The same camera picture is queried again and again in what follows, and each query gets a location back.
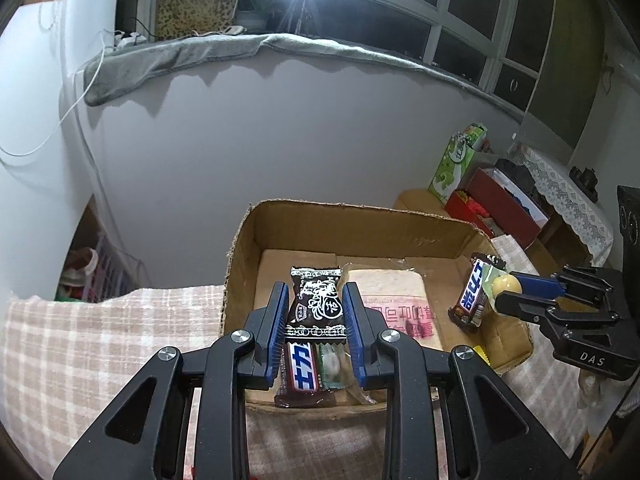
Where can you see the grey windowsill blanket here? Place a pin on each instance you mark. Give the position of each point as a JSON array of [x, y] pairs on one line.
[[150, 65]]

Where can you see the white plant pot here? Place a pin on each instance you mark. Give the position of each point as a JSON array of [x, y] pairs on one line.
[[252, 19]]

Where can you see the black speaker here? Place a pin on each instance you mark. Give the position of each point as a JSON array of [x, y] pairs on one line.
[[631, 220]]

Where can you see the brown chocolate bar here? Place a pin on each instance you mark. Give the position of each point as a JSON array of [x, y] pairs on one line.
[[302, 370], [472, 295]]

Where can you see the dark ornament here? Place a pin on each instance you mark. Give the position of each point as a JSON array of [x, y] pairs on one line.
[[585, 180]]

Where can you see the green carton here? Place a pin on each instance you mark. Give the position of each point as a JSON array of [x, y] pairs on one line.
[[452, 165]]

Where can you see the white wardrobe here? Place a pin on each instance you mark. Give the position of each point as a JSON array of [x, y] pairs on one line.
[[40, 200]]

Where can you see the black patterned snack packet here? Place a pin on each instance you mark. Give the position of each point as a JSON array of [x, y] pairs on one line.
[[317, 305]]

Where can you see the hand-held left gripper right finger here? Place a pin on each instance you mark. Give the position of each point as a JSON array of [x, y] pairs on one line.
[[356, 330]]

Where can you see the black tripod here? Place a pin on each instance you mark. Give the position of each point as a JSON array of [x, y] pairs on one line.
[[302, 0]]

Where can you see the cardboard box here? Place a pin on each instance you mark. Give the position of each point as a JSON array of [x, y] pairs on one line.
[[350, 230]]

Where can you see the clear bread packet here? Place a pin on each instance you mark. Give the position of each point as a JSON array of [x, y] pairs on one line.
[[395, 295]]

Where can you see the yellow candy packet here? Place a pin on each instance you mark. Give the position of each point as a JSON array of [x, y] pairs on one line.
[[507, 284]]

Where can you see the red storage box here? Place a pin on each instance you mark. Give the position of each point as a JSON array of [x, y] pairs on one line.
[[500, 210]]

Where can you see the white lace cloth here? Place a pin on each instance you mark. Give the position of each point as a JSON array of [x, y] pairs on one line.
[[570, 195]]

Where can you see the olive curtain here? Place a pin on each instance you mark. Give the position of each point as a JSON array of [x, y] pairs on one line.
[[575, 60]]

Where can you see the white power adapter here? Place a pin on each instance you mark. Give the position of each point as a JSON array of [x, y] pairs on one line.
[[235, 30]]

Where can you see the leopard print cushion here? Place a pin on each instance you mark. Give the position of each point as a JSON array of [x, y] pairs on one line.
[[195, 5]]

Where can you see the white power strip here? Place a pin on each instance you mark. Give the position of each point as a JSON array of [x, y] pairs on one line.
[[131, 39]]

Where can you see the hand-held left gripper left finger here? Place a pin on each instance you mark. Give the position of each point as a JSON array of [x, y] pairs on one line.
[[277, 330]]

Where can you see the plaid blanket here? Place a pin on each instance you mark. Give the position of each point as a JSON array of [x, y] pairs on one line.
[[100, 335]]

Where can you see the green candy packet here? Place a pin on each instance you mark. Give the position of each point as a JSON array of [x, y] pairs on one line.
[[332, 367]]

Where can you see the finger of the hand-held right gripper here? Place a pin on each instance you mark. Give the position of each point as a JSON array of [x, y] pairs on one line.
[[525, 306], [542, 286]]

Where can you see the cream cloth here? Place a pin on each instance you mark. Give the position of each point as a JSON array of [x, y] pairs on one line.
[[590, 390]]

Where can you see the dark cloth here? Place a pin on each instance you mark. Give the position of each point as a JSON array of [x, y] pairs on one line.
[[517, 177]]

